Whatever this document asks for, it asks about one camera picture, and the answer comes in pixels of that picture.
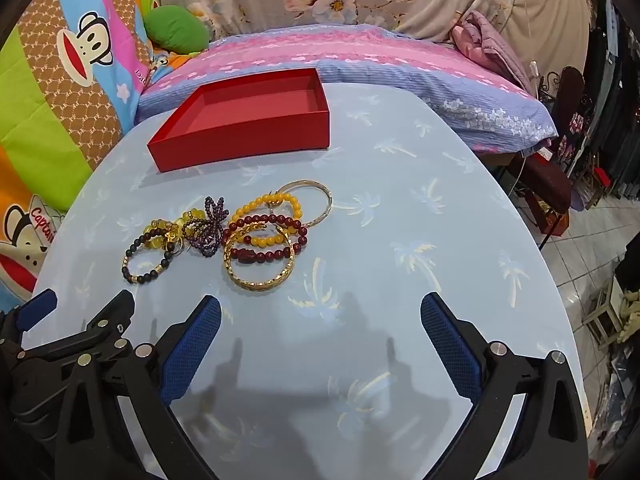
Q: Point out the pink quilted cloth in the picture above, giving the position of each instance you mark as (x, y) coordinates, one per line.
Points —
(487, 40)

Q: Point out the cartoon print pillow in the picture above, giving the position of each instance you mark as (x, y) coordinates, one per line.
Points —
(75, 85)

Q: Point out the rack of hanging clothes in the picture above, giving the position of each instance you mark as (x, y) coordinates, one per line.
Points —
(615, 110)

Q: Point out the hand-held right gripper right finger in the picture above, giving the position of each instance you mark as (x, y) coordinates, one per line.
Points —
(450, 345)

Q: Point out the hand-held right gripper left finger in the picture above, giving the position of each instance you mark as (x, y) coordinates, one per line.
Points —
(192, 345)

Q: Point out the thin gold bangle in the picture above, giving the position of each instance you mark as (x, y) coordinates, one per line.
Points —
(330, 200)

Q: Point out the white stool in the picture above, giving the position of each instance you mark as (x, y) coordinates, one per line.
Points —
(600, 310)

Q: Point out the dark red chair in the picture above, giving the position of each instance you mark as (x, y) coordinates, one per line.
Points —
(550, 180)

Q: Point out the pink purple blanket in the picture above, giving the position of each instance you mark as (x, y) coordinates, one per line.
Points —
(350, 55)

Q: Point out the red cardboard box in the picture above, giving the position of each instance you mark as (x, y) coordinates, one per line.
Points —
(240, 130)

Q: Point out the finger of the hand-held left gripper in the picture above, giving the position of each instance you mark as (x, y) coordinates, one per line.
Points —
(35, 310)
(112, 310)

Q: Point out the green pillow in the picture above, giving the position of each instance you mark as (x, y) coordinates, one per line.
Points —
(175, 27)

